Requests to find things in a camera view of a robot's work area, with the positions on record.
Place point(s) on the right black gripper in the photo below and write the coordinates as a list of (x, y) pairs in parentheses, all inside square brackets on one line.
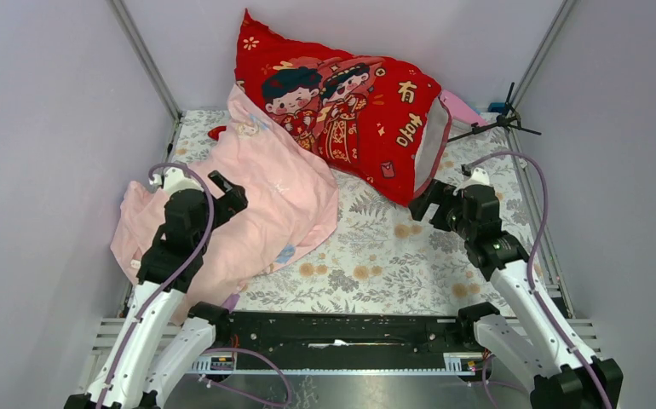
[(443, 194)]

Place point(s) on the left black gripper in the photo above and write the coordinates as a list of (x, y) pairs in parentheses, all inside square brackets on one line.
[(230, 203)]

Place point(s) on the pink pillowcase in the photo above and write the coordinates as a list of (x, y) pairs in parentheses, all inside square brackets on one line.
[(292, 204)]

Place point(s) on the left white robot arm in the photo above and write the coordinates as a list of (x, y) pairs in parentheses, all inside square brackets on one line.
[(136, 374)]

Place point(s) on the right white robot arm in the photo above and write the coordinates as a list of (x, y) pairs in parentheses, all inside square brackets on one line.
[(554, 364)]

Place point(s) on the red cartoon print pillow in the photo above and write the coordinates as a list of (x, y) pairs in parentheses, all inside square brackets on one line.
[(374, 117)]

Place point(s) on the floral bed sheet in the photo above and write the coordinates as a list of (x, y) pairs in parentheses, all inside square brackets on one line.
[(380, 261)]

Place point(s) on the pink cloth at back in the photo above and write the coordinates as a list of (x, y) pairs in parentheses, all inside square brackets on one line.
[(460, 110)]

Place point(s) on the blue object at corner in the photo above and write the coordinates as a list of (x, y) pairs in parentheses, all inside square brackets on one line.
[(498, 107)]

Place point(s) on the black tripod stand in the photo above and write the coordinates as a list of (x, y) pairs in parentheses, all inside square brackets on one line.
[(508, 118)]

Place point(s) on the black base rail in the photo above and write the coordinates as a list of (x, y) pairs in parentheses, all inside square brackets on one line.
[(345, 342)]

